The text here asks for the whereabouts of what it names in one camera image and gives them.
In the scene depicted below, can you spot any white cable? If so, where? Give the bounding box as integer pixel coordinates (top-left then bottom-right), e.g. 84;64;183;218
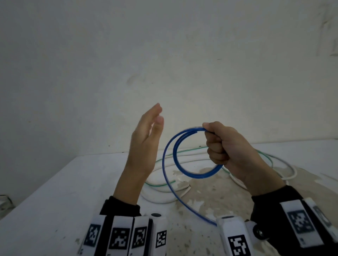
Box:
140;152;298;204

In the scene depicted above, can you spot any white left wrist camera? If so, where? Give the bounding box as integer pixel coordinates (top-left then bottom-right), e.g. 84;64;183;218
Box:
149;213;169;256

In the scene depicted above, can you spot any black left wristband with markers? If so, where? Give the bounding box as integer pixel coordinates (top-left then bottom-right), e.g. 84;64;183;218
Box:
78;196;154;256

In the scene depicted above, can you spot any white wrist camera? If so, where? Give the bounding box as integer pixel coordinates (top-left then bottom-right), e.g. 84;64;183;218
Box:
216;215;267;256
149;213;169;256

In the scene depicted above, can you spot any blue cable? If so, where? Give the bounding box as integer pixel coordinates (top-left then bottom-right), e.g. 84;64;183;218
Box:
162;127;224;227

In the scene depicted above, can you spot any green cable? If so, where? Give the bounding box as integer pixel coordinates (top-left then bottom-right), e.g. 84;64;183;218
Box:
144;146;274;187

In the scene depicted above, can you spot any person's left hand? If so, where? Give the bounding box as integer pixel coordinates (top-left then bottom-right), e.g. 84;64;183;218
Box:
126;103;164;176

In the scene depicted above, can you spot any black wristband with markers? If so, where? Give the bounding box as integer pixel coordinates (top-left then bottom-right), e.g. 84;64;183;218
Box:
250;185;338;256
78;196;154;256

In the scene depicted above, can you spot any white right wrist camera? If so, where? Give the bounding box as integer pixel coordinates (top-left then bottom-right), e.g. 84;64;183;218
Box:
216;215;267;256

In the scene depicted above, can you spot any person's left forearm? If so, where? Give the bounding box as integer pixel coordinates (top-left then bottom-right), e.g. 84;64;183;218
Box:
113;166;152;206

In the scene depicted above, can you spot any black right wristband with markers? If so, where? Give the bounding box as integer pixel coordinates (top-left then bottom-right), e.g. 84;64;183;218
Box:
250;185;338;256

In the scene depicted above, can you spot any person's right hand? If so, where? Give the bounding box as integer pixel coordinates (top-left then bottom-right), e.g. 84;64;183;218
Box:
202;121;264;183

